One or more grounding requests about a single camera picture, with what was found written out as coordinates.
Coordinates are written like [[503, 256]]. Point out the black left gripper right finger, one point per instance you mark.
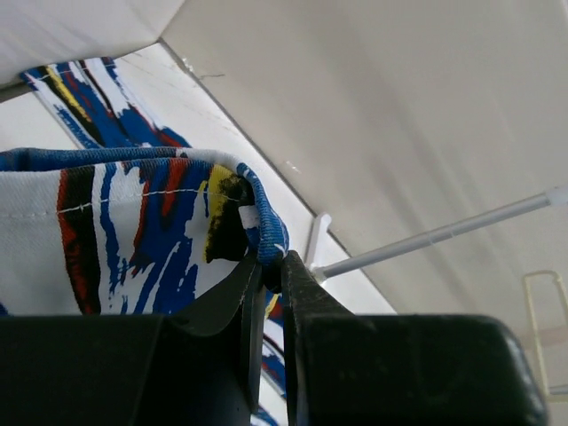
[[429, 369]]

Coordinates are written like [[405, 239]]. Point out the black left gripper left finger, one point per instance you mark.
[[200, 366]]

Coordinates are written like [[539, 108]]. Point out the white clothes rack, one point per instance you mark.
[[555, 196]]

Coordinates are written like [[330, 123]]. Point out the blue patterned trousers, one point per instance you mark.
[[133, 221]]

